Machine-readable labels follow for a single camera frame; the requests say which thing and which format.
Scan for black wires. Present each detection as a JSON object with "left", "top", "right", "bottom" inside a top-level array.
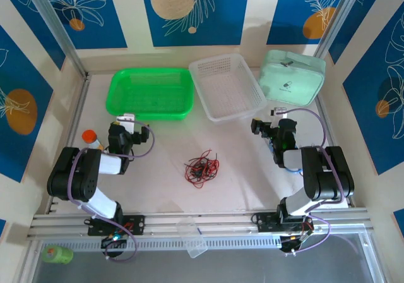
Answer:
[{"left": 68, "top": 71, "right": 332, "bottom": 214}]

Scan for aluminium side rail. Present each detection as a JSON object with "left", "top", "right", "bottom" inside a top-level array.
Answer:
[
  {"left": 47, "top": 73, "right": 92, "bottom": 214},
  {"left": 315, "top": 96, "right": 356, "bottom": 210}
]

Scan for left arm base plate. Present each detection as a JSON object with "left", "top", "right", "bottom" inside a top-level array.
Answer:
[{"left": 86, "top": 215, "right": 146, "bottom": 236}]

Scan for green plastic basket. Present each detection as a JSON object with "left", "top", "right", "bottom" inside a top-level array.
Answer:
[{"left": 105, "top": 68, "right": 195, "bottom": 122}]

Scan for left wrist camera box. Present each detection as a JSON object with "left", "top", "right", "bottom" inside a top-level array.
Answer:
[{"left": 116, "top": 113, "right": 137, "bottom": 134}]

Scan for grey metal panel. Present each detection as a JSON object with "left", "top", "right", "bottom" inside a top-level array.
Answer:
[{"left": 31, "top": 232, "right": 379, "bottom": 283}]

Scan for black power connector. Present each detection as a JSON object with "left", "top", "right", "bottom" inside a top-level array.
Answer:
[
  {"left": 100, "top": 234, "right": 128, "bottom": 250},
  {"left": 279, "top": 235, "right": 313, "bottom": 255}
]

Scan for grey slotted cable duct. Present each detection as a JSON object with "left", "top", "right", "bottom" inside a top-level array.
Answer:
[{"left": 39, "top": 235, "right": 282, "bottom": 252}]

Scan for green tape roll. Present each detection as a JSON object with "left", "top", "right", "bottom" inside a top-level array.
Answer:
[{"left": 42, "top": 244, "right": 74, "bottom": 265}]

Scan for mint green zip pouch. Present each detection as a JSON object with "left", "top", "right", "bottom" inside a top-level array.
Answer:
[{"left": 257, "top": 49, "right": 327, "bottom": 108}]

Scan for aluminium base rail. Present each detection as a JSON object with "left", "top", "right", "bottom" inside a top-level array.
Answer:
[{"left": 27, "top": 208, "right": 375, "bottom": 243}]

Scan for white plastic basket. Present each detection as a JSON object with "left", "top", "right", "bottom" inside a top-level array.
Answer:
[{"left": 188, "top": 52, "right": 268, "bottom": 125}]

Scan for clear plastic box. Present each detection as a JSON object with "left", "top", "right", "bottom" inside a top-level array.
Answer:
[{"left": 176, "top": 216, "right": 208, "bottom": 258}]

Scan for black wire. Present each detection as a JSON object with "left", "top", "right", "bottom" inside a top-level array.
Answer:
[
  {"left": 188, "top": 158, "right": 211, "bottom": 178},
  {"left": 192, "top": 152, "right": 220, "bottom": 183}
]

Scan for aluminium frame post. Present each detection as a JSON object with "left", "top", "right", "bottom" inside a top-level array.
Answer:
[
  {"left": 314, "top": 0, "right": 364, "bottom": 59},
  {"left": 23, "top": 0, "right": 88, "bottom": 79}
]

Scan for orange cap pill bottle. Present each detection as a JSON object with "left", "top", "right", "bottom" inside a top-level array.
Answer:
[{"left": 81, "top": 129, "right": 104, "bottom": 153}]

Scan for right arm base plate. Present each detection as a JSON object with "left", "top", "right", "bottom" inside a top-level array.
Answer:
[{"left": 254, "top": 212, "right": 316, "bottom": 233}]

